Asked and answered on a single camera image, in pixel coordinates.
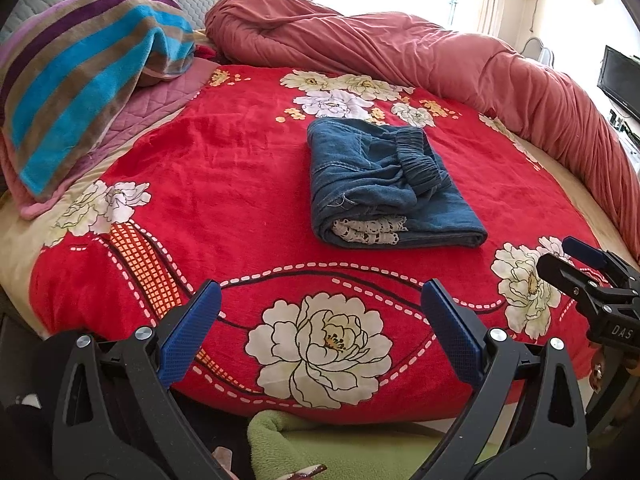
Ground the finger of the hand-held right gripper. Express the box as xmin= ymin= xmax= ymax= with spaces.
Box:
xmin=561 ymin=236 xmax=640 ymax=292
xmin=537 ymin=252 xmax=619 ymax=312

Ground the beige bed sheet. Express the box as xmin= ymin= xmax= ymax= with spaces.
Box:
xmin=0 ymin=100 xmax=640 ymax=341

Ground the striped fleece blanket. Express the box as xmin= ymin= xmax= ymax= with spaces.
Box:
xmin=0 ymin=0 xmax=197 ymax=200

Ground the pink quilted pillow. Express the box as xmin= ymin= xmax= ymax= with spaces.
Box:
xmin=0 ymin=57 xmax=213 ymax=219

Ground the green fleece clothing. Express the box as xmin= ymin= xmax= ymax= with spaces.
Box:
xmin=247 ymin=410 xmax=453 ymax=480

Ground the person's right hand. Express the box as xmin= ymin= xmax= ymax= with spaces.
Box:
xmin=590 ymin=344 xmax=607 ymax=392

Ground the blue denim pants lace trim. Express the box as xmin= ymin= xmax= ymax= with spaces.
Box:
xmin=306 ymin=118 xmax=488 ymax=250

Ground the television stand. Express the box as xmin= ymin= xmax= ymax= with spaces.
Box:
xmin=607 ymin=110 xmax=640 ymax=161

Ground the black flat screen television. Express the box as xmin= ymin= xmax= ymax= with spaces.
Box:
xmin=597 ymin=45 xmax=640 ymax=123

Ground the red floral blanket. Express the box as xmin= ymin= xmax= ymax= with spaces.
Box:
xmin=29 ymin=66 xmax=608 ymax=411

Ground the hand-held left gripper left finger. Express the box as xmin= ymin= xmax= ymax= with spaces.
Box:
xmin=51 ymin=280 xmax=236 ymax=480

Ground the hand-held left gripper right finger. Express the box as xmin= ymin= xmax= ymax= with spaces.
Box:
xmin=421 ymin=278 xmax=588 ymax=480

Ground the salmon pink quilt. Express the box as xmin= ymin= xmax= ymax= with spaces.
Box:
xmin=204 ymin=0 xmax=640 ymax=263

